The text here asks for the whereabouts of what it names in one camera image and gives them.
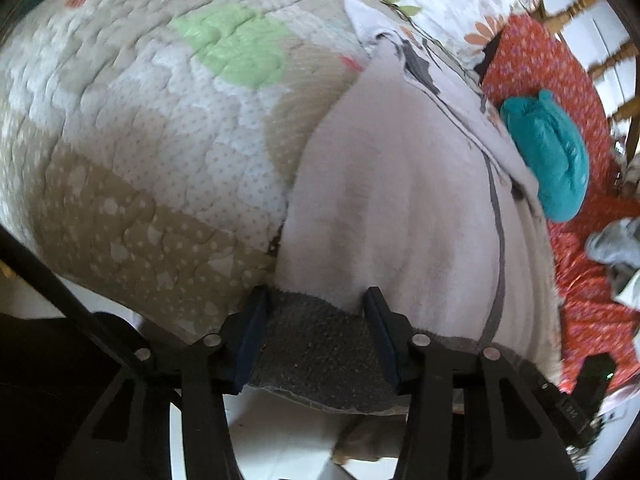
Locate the teal cloth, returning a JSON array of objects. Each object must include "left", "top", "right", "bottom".
[{"left": 500, "top": 90, "right": 591, "bottom": 222}]

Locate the orange floral bed sheet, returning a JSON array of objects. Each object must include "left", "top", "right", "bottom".
[{"left": 480, "top": 12, "right": 640, "bottom": 396}]

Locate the white floral pillow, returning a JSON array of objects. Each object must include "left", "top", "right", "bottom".
[{"left": 310, "top": 0, "right": 543, "bottom": 68}]

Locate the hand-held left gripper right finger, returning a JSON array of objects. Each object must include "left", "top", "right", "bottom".
[{"left": 362, "top": 286, "right": 576, "bottom": 480}]

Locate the wooden chair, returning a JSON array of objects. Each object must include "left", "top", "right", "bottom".
[{"left": 520, "top": 0, "right": 640, "bottom": 161}]

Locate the quilted patchwork blanket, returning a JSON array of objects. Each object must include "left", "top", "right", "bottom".
[{"left": 0, "top": 0, "right": 381, "bottom": 346}]

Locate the black metal bar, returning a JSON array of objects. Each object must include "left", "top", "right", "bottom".
[{"left": 0, "top": 225, "right": 151, "bottom": 361}]

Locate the brown cloth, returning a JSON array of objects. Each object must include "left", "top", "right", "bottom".
[{"left": 332, "top": 412, "right": 407, "bottom": 466}]

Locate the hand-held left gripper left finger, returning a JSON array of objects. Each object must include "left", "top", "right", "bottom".
[{"left": 65, "top": 285, "right": 273, "bottom": 480}]

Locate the grey cloth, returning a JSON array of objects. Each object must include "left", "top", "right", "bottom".
[{"left": 585, "top": 217, "right": 640, "bottom": 266}]

